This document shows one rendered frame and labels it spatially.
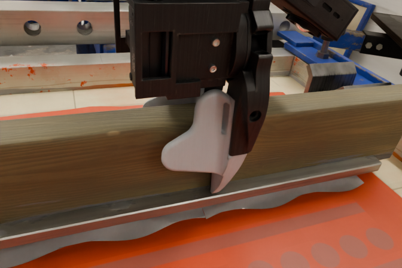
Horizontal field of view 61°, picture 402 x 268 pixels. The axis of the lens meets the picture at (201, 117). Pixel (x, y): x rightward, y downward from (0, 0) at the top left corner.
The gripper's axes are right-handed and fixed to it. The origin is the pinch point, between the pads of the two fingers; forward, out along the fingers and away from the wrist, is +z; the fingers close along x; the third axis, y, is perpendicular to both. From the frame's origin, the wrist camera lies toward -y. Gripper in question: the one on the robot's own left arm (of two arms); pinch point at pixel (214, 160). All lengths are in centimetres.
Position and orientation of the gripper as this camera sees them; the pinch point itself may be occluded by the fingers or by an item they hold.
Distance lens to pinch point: 28.7
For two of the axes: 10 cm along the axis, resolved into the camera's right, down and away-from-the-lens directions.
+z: -0.9, 8.4, 5.3
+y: -9.3, 1.2, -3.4
